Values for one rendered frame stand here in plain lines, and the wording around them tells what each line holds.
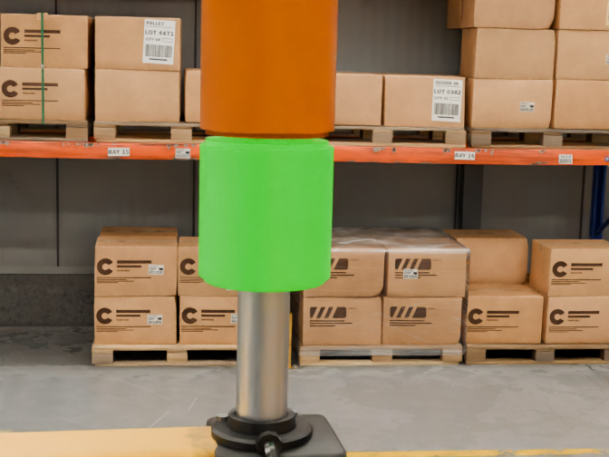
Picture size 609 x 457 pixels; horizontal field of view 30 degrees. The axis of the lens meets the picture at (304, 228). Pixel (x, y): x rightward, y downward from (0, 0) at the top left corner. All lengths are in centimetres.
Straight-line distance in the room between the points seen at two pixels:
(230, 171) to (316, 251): 4
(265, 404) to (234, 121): 11
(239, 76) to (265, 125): 2
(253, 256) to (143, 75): 760
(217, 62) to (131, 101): 760
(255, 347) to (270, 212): 6
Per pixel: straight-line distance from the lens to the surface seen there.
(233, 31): 40
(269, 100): 40
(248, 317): 43
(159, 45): 799
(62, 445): 44
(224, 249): 41
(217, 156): 41
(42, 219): 946
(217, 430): 44
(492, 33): 831
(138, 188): 937
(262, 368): 43
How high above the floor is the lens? 225
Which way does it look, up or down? 9 degrees down
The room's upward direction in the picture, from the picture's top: 1 degrees clockwise
